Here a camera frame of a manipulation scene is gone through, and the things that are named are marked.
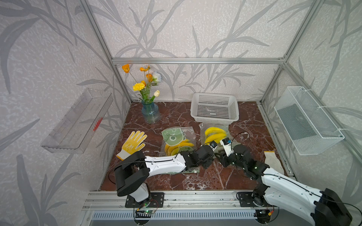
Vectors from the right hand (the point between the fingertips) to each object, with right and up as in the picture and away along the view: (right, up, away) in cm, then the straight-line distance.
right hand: (216, 152), depth 82 cm
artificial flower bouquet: (-44, +40, +5) cm, 59 cm away
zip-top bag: (-6, +14, +17) cm, 22 cm away
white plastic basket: (+5, +28, +33) cm, 44 cm away
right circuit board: (+23, -30, -10) cm, 39 cm away
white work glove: (+37, -7, +5) cm, 38 cm away
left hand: (-4, -3, 0) cm, 5 cm away
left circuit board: (-38, -29, -10) cm, 49 cm away
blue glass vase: (-44, +24, +17) cm, 53 cm away
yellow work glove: (-54, +2, +12) cm, 56 cm away
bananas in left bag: (-28, -1, +7) cm, 28 cm away
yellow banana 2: (+2, +7, +11) cm, 13 cm away
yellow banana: (-1, +12, +14) cm, 18 cm away
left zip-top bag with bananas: (-24, +6, +9) cm, 27 cm away
